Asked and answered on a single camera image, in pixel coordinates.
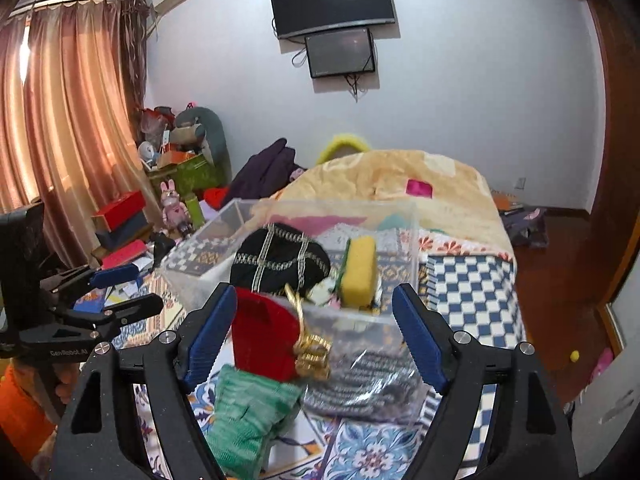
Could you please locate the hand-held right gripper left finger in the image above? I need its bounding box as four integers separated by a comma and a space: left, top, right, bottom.
47, 282, 238, 480

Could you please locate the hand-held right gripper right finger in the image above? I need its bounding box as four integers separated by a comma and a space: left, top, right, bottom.
391, 282, 582, 480

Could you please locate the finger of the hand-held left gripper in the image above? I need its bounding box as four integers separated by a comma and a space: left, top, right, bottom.
55, 292, 165, 342
42, 262, 140, 294

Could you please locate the red fabric pouch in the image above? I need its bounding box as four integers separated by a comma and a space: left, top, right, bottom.
231, 287, 304, 382

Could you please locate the clear plastic storage box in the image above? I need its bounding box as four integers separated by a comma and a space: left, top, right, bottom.
161, 199, 432, 423

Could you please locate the gold tassel ornament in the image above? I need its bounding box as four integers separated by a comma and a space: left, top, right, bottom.
284, 284, 334, 380

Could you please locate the person's left hand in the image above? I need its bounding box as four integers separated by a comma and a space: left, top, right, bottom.
54, 359, 85, 403

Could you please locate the flat red box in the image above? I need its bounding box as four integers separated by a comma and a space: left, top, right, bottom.
101, 239, 149, 270

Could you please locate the dark grey flat box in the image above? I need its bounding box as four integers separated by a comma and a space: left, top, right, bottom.
94, 212, 152, 252

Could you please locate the red gift box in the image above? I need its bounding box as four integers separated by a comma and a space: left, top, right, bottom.
91, 190, 147, 232

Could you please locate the grey striped cloth in bag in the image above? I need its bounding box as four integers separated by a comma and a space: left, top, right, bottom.
302, 337, 432, 422

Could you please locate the pink rabbit toy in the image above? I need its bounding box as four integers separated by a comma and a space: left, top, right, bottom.
159, 179, 195, 240

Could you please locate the yellow sponge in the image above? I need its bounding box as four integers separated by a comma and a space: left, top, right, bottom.
339, 236, 379, 309

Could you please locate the green knitted cloth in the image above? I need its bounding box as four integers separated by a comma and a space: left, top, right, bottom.
204, 364, 304, 479

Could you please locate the black patterned knit hat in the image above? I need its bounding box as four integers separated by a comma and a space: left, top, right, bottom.
229, 224, 332, 302

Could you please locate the small floral white cloth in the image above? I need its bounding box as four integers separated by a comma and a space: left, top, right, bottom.
314, 279, 342, 307

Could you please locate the red cloth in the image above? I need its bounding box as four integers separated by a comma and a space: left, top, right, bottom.
204, 186, 232, 212

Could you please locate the orange box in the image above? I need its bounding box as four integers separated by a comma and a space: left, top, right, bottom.
156, 144, 195, 170

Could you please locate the green cardboard box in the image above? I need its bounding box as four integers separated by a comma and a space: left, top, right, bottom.
174, 152, 224, 197

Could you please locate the pink brown curtain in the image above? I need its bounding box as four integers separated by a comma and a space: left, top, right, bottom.
0, 0, 156, 273

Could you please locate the clothes pile on floor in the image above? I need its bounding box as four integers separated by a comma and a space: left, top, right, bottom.
499, 206, 550, 248

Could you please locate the beige fleece blanket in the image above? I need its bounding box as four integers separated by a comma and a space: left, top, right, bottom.
277, 149, 516, 263

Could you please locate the grey plush cushion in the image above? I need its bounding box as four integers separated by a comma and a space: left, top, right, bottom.
174, 106, 232, 173

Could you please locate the dark purple clothing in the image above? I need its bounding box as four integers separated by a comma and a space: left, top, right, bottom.
226, 137, 307, 202

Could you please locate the pink toy on floor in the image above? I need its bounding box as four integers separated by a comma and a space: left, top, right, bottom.
589, 346, 615, 383

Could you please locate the white cabinet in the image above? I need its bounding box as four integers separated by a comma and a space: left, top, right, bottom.
569, 280, 640, 478

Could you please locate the yellow fuzzy plush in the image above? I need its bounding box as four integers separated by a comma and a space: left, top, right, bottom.
315, 132, 374, 166

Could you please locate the brown wooden door frame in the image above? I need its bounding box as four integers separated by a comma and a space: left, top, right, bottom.
520, 0, 640, 321

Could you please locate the black monitor cable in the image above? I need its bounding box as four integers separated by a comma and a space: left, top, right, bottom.
345, 72, 368, 103

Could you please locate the small black wall monitor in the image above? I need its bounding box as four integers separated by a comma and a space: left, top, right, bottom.
304, 27, 377, 79

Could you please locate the large black wall television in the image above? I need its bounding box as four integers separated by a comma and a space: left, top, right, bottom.
268, 0, 397, 41

